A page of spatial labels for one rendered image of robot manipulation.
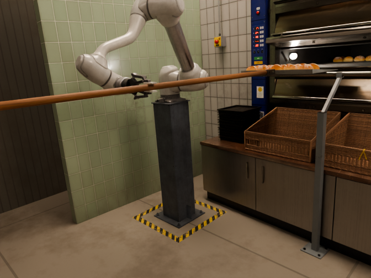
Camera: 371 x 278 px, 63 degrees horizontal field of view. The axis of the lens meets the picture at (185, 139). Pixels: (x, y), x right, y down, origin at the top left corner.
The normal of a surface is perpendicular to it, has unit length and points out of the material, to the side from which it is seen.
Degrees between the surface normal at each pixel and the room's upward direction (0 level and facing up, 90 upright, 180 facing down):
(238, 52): 90
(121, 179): 90
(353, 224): 90
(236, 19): 90
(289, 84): 70
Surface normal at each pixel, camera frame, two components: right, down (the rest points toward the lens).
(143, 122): 0.65, 0.15
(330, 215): -0.75, 0.22
